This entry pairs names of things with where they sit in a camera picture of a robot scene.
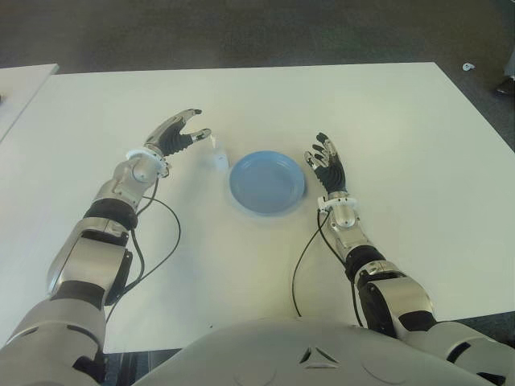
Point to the grey robot torso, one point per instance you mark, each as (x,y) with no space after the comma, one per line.
(314,354)

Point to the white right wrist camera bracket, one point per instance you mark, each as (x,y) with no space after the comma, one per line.
(336,202)

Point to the blue plate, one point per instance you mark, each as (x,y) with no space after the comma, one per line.
(267,185)

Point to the small white floor object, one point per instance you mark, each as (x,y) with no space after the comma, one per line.
(467,66)

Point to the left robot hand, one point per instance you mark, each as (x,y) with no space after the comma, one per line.
(173,138)

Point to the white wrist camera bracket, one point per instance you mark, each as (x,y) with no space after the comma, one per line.
(336,202)
(138,153)

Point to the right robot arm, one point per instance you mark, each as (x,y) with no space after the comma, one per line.
(398,293)

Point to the white side table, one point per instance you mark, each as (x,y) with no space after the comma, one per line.
(20,92)

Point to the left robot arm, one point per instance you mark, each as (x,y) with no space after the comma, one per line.
(88,257)

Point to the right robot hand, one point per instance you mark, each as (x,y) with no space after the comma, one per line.
(333,177)

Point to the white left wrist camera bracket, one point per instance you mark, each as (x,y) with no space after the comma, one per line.
(138,153)

